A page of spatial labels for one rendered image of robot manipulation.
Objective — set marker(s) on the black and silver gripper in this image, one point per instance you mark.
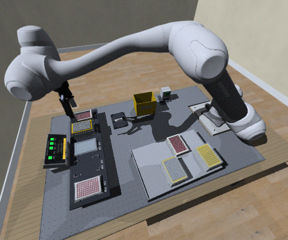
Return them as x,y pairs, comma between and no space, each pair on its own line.
66,99

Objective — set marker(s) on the yellow waste bin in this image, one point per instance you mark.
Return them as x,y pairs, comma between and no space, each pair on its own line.
144,103

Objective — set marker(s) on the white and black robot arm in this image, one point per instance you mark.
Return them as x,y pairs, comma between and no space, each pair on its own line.
200,53

